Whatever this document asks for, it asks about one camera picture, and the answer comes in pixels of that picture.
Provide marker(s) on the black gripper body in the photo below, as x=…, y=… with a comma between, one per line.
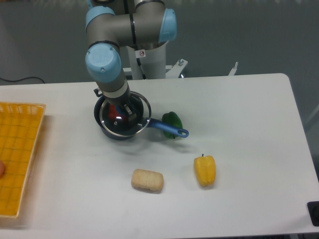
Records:
x=117, y=96

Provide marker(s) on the glass pot lid blue knob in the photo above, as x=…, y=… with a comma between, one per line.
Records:
x=122, y=130

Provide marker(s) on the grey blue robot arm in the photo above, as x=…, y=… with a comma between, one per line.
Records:
x=112, y=24

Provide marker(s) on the red bell pepper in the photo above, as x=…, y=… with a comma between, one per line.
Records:
x=116, y=114

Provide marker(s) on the dark blue saucepan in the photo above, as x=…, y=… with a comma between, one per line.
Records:
x=154, y=123

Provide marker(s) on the green bell pepper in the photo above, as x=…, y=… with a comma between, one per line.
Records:
x=173, y=119

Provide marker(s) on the beige bread loaf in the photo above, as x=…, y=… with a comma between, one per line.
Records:
x=149, y=180

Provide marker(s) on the yellow bell pepper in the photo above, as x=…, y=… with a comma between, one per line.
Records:
x=205, y=170

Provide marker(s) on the yellow woven basket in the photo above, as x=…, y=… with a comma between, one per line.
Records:
x=20, y=125

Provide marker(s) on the black device at table edge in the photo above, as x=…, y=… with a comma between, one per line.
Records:
x=313, y=208

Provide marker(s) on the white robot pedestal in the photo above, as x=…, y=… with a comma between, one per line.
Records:
x=174, y=60

